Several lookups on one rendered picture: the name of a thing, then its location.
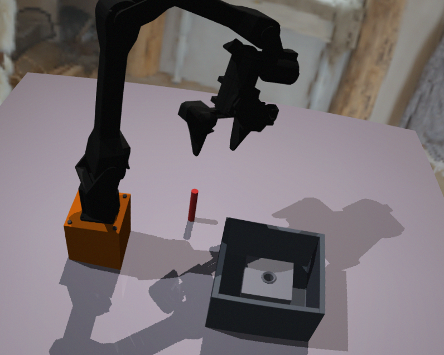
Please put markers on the dark red peg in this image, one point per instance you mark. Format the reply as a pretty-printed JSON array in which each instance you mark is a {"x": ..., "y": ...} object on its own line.
[{"x": 192, "y": 205}]

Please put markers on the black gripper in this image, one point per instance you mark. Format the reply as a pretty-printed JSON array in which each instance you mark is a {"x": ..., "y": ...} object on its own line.
[{"x": 201, "y": 118}]

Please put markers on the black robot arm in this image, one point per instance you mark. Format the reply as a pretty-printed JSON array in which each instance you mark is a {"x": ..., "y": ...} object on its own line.
[{"x": 118, "y": 23}]

